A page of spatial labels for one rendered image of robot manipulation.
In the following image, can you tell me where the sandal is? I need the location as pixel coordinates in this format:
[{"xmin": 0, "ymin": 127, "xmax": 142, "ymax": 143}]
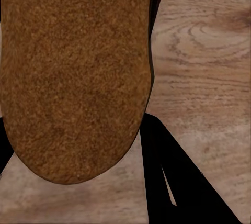
[{"xmin": 0, "ymin": 0, "xmax": 161, "ymax": 185}]

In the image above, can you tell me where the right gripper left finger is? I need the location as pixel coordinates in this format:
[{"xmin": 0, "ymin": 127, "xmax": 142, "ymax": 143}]
[{"xmin": 0, "ymin": 117, "xmax": 14, "ymax": 174}]

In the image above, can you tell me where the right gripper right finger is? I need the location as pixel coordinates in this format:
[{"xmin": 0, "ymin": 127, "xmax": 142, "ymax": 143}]
[{"xmin": 139, "ymin": 113, "xmax": 242, "ymax": 224}]

